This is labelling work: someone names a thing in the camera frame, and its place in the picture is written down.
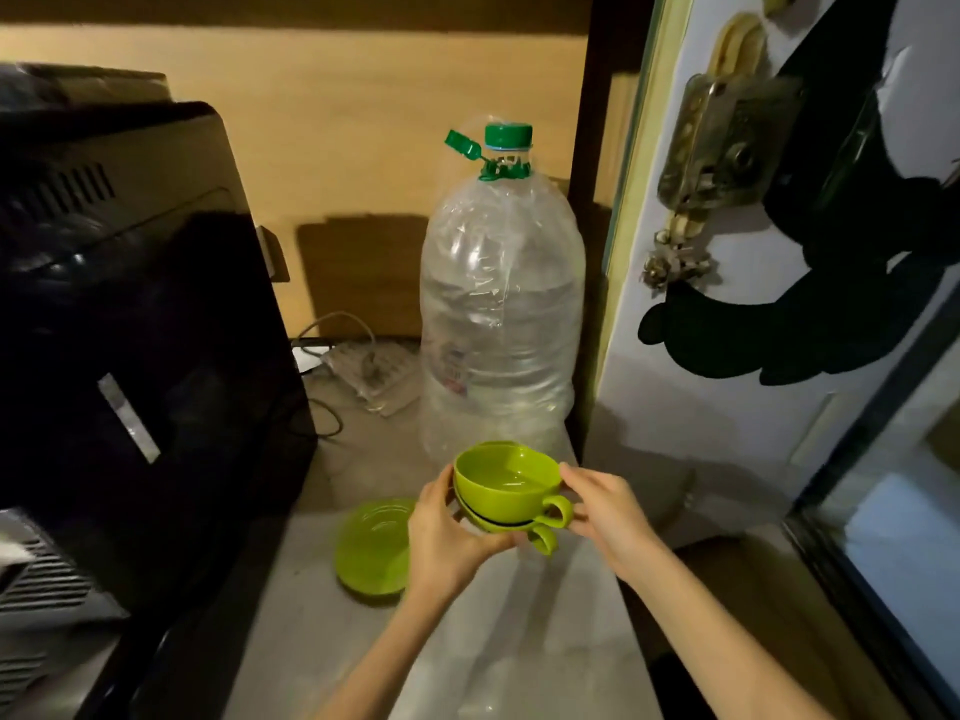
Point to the person's left forearm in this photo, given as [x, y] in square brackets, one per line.
[382, 659]

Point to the brass door lock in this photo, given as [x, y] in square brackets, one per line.
[724, 138]

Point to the green plastic cup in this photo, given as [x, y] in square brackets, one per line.
[541, 541]
[504, 483]

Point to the green bottle cap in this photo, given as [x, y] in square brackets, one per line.
[508, 135]

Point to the black hanging cloth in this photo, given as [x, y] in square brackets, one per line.
[847, 292]

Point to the white door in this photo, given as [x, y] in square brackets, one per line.
[675, 427]

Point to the silver vented appliance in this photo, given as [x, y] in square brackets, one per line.
[45, 592]

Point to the person's right hand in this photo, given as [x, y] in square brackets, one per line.
[619, 524]

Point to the person's left hand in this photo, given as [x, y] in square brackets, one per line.
[435, 551]

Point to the white power strip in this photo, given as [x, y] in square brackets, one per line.
[375, 378]

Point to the bunch of keys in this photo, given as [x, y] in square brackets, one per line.
[673, 258]

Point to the black glossy appliance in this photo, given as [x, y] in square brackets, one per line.
[142, 329]

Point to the person's left thumb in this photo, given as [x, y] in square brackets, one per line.
[489, 545]

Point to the person's right thumb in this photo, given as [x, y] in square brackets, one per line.
[582, 521]

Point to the person's right forearm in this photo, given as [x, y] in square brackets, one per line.
[712, 644]

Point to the green plastic saucer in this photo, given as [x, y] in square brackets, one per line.
[373, 551]

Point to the grey tape strip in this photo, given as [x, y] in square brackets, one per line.
[129, 418]

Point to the black framed glass door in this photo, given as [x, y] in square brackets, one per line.
[892, 532]

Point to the large clear water bottle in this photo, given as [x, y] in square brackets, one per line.
[501, 307]

